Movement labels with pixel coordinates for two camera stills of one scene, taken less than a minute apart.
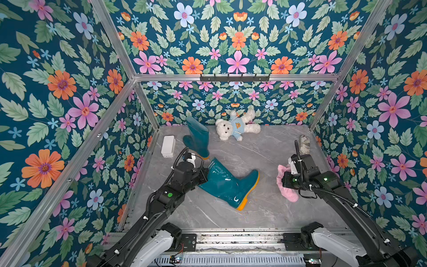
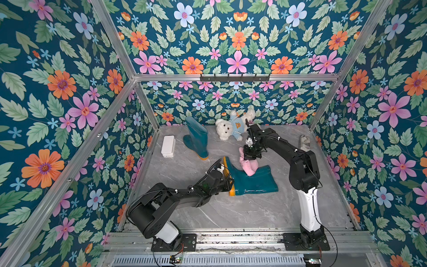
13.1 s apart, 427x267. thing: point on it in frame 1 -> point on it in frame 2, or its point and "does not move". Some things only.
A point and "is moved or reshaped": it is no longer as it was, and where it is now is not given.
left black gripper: [202, 177] -> [225, 183]
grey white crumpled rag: [304, 145] does not move
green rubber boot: [198, 138] does not move
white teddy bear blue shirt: [237, 125] does not move
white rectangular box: [168, 146] does not move
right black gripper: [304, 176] -> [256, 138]
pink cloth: [290, 194] -> [250, 166]
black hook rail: [234, 78] does not move
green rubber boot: [234, 191] is moved or reshaped
